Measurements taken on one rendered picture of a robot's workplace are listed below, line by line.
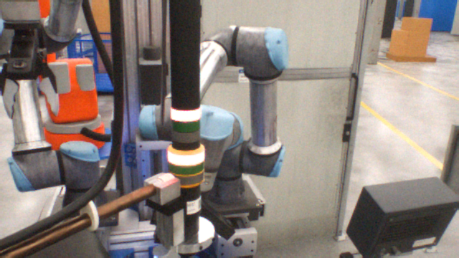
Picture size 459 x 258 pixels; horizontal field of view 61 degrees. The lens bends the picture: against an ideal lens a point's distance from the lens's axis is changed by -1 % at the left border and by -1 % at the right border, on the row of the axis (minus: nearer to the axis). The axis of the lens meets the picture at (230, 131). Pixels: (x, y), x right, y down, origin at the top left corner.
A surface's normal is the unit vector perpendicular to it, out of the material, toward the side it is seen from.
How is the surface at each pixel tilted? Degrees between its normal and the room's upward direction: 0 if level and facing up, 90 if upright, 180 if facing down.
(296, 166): 90
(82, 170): 90
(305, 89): 90
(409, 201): 15
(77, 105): 90
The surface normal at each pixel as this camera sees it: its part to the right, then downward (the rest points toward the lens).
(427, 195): 0.11, -0.83
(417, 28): 0.02, 0.33
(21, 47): 0.18, -0.63
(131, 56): 0.23, 0.33
